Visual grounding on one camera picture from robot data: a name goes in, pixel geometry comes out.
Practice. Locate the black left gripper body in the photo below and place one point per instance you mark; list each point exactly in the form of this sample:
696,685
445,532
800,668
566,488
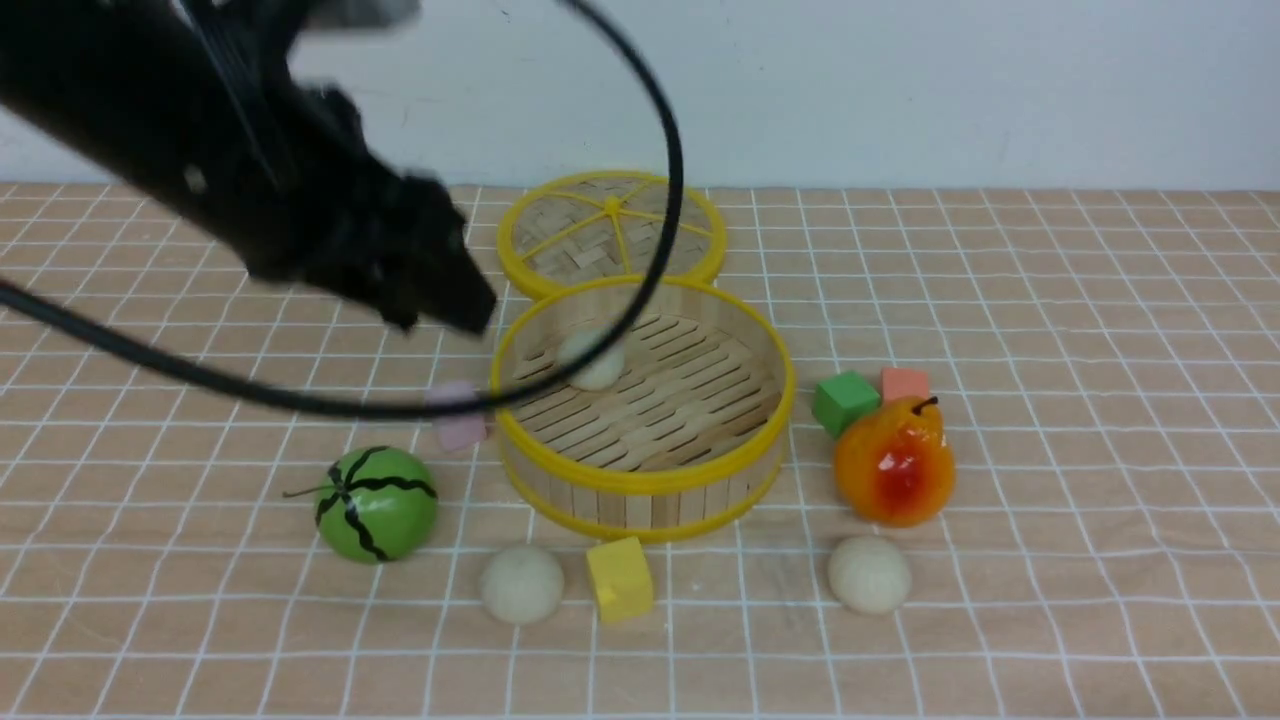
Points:
395,244

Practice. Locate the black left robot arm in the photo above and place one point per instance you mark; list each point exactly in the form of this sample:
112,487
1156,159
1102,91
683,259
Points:
194,103

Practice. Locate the bamboo steamer lid yellow rim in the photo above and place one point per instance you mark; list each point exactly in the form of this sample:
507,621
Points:
576,229

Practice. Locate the bamboo steamer tray yellow rim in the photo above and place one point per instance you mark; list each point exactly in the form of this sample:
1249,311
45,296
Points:
690,437

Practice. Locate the pink cube block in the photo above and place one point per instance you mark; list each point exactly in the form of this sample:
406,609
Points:
458,432

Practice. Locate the green toy watermelon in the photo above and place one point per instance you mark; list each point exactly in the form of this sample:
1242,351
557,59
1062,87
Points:
376,504

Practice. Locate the yellow cube block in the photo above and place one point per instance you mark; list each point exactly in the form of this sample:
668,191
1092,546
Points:
621,580

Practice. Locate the green cube block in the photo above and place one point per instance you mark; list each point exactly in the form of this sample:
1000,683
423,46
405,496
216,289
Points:
842,399

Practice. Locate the salmon cube block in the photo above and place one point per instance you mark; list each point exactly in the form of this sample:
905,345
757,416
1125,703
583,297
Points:
897,382

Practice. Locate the orange toy pear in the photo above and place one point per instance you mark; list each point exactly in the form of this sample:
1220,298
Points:
895,466

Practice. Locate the orange checkered tablecloth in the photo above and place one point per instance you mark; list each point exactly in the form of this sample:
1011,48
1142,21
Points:
1107,366

